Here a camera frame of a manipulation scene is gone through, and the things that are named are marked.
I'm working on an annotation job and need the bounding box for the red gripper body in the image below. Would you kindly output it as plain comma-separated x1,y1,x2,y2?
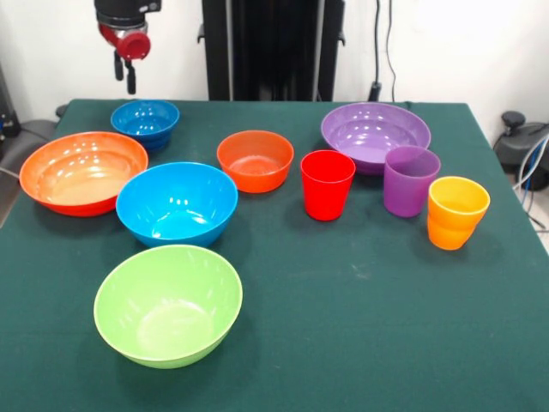
98,23,152,61

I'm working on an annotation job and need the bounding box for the small dark blue bowl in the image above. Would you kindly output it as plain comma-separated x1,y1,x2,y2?
110,99,181,151

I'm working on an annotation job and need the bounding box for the large light blue bowl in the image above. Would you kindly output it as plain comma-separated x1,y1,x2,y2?
115,161,239,249

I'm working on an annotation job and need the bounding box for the small orange bowl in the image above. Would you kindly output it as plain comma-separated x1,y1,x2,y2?
216,130,295,194

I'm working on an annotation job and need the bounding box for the green bowl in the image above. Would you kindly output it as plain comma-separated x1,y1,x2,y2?
93,244,244,370

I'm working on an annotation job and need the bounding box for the large orange bowl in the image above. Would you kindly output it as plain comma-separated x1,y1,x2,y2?
19,130,150,217

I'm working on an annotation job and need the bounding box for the grey office chair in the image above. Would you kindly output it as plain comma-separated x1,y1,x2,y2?
0,118,59,181

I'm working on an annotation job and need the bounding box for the black equipment stand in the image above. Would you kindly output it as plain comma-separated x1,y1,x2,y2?
0,64,19,142

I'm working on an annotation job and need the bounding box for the red cup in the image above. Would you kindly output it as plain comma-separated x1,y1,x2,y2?
299,149,357,222

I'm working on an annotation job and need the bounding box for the purple bowl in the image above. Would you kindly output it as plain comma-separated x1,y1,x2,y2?
320,101,431,176

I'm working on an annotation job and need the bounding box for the purple cup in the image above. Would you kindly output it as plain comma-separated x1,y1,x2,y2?
383,145,443,219

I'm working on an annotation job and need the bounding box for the dark green table cloth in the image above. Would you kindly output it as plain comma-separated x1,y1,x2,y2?
0,99,549,412

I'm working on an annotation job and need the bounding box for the orange cup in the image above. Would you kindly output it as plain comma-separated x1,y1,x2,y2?
426,175,492,251

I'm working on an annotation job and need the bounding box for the black chair base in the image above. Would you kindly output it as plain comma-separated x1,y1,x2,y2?
492,110,549,192

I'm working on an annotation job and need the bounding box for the black cable with plug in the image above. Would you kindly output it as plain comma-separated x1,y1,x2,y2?
368,0,383,102

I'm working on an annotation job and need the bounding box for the thin black cable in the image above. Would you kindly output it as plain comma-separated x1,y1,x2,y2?
385,0,413,108

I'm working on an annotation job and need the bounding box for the bundle of floor cables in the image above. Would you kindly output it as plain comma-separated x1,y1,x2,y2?
512,136,549,235

